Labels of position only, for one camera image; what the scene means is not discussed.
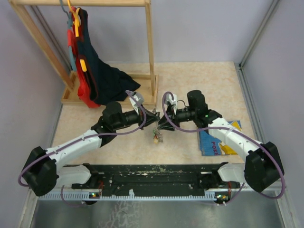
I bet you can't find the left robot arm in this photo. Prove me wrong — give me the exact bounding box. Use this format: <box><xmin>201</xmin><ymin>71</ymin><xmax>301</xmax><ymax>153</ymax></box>
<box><xmin>18</xmin><ymin>102</ymin><xmax>160</xmax><ymax>197</ymax></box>

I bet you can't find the dark navy garment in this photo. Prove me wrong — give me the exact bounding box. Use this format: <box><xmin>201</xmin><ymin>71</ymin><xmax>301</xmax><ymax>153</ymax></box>
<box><xmin>76</xmin><ymin>8</ymin><xmax>141</xmax><ymax>105</ymax></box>

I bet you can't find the teal hanger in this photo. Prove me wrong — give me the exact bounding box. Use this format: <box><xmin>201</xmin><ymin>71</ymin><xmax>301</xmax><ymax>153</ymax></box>
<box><xmin>59</xmin><ymin>0</ymin><xmax>77</xmax><ymax>72</ymax></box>

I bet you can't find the yellow hanger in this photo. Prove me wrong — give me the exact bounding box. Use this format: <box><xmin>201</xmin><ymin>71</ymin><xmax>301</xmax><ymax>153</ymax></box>
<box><xmin>67</xmin><ymin>0</ymin><xmax>81</xmax><ymax>60</ymax></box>

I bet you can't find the red garment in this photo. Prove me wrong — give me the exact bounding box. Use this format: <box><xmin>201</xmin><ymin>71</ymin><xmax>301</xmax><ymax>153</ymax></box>
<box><xmin>66</xmin><ymin>7</ymin><xmax>102</xmax><ymax>109</ymax></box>

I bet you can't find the aluminium corner rail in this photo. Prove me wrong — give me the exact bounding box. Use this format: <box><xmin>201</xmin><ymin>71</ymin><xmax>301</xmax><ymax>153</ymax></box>
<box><xmin>238</xmin><ymin>0</ymin><xmax>281</xmax><ymax>69</ymax></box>

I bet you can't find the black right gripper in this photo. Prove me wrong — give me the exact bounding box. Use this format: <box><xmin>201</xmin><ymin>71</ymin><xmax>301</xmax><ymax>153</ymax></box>
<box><xmin>158</xmin><ymin>105</ymin><xmax>197</xmax><ymax>132</ymax></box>

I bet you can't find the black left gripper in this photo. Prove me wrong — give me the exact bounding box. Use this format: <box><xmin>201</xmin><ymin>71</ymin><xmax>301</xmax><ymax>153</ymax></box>
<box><xmin>113</xmin><ymin>104</ymin><xmax>160</xmax><ymax>130</ymax></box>

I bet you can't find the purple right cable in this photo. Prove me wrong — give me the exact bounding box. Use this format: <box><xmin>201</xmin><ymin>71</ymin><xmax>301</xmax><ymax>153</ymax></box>
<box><xmin>161</xmin><ymin>91</ymin><xmax>285</xmax><ymax>206</ymax></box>

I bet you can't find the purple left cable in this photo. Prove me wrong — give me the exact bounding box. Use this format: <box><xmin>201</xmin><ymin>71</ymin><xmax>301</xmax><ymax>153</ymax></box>
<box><xmin>18</xmin><ymin>89</ymin><xmax>147</xmax><ymax>207</ymax></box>

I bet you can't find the blue yellow booklet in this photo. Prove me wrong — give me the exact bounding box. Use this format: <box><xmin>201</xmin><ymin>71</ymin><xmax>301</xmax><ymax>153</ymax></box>
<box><xmin>198</xmin><ymin>132</ymin><xmax>237</xmax><ymax>156</ymax></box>

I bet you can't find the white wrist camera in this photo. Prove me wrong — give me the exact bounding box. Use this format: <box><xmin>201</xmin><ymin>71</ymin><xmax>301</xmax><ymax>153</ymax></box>
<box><xmin>165</xmin><ymin>93</ymin><xmax>177</xmax><ymax>114</ymax></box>
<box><xmin>129</xmin><ymin>92</ymin><xmax>144</xmax><ymax>114</ymax></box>

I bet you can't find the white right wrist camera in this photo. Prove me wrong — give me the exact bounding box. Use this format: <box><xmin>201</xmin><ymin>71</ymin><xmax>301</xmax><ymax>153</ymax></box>
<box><xmin>165</xmin><ymin>93</ymin><xmax>177</xmax><ymax>114</ymax></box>

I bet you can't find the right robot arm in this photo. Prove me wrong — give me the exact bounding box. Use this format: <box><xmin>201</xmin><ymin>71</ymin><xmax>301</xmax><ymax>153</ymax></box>
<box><xmin>161</xmin><ymin>90</ymin><xmax>285</xmax><ymax>193</ymax></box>

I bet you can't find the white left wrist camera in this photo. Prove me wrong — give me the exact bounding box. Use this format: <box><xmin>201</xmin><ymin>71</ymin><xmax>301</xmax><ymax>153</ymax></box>
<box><xmin>129</xmin><ymin>92</ymin><xmax>144</xmax><ymax>114</ymax></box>

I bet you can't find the purple cable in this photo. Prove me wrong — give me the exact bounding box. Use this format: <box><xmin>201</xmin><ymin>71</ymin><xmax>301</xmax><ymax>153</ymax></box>
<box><xmin>18</xmin><ymin>89</ymin><xmax>147</xmax><ymax>207</ymax></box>
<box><xmin>161</xmin><ymin>91</ymin><xmax>285</xmax><ymax>206</ymax></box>

